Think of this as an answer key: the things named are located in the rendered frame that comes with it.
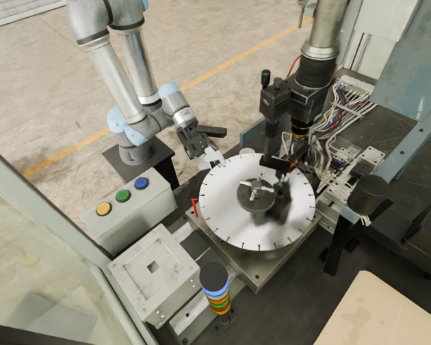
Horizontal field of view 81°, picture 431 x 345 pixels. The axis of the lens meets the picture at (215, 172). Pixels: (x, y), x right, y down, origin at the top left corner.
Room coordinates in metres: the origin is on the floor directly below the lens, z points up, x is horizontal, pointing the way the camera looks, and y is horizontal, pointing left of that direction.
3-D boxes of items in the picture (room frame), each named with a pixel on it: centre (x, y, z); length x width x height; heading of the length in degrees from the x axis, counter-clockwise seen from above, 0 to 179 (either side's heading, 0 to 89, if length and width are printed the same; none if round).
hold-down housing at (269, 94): (0.46, -0.15, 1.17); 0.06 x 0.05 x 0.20; 118
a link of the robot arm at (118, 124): (0.83, 0.34, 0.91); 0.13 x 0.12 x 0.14; 131
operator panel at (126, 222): (0.47, 0.30, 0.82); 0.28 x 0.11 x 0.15; 127
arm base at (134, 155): (0.83, 0.35, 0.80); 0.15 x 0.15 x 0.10
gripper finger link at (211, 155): (0.55, 0.00, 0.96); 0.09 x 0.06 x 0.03; 28
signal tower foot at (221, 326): (0.12, 0.02, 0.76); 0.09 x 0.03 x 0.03; 127
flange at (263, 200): (0.40, -0.11, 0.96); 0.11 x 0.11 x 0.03
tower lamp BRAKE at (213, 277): (0.12, 0.02, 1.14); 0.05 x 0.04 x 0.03; 37
